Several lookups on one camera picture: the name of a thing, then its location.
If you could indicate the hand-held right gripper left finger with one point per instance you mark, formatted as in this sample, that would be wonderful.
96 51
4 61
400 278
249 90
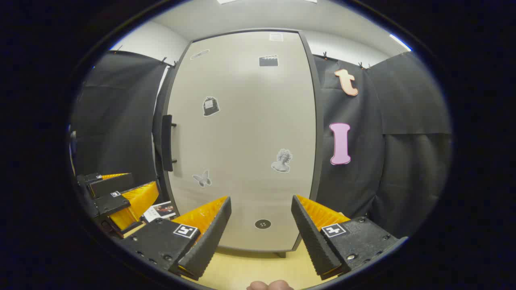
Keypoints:
209 241

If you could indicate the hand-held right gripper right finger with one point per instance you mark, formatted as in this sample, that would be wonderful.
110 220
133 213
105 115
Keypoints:
314 241

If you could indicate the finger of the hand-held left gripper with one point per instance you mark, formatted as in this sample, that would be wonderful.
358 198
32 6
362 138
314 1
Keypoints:
113 185
107 204

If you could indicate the printed square coaster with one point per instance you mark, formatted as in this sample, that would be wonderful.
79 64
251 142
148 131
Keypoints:
159 211

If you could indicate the dark grey cabinet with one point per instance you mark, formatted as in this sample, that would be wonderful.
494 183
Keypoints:
159 121

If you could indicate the black backdrop cloth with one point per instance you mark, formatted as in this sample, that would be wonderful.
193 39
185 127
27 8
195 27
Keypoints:
403 121

